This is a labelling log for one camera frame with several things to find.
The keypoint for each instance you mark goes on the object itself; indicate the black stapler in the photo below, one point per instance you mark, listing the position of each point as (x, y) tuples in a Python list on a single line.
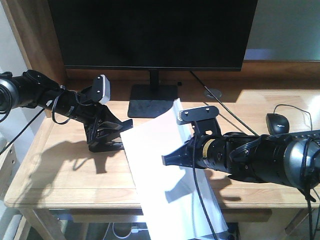
[(100, 137)]

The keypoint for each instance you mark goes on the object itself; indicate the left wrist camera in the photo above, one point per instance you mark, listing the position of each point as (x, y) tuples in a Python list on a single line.
[(101, 91)]

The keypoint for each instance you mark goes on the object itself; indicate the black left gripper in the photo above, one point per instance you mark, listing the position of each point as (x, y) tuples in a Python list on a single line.
[(98, 121)]

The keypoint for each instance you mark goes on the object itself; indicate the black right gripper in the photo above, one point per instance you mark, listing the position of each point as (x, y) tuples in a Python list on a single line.
[(210, 155)]

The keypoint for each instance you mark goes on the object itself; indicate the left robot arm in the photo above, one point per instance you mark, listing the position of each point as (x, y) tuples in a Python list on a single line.
[(33, 89)]

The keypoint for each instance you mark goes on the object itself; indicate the wooden chair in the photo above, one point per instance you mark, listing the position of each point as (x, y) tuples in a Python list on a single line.
[(13, 226)]

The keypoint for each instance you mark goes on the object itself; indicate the black monitor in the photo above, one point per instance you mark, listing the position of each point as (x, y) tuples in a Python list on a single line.
[(153, 35)]

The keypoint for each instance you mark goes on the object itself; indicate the black computer mouse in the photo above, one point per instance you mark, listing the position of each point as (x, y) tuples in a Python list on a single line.
[(277, 124)]

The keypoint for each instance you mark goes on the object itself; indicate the black keyboard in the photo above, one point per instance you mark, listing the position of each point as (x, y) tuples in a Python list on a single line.
[(304, 135)]

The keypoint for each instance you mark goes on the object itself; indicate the white paper sheets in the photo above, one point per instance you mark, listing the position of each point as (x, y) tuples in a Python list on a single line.
[(177, 200)]

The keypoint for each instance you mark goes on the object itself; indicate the desk cable grommet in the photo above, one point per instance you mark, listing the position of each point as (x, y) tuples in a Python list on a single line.
[(213, 93)]

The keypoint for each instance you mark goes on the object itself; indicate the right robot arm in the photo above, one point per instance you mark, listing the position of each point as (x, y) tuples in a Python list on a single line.
[(291, 159)]

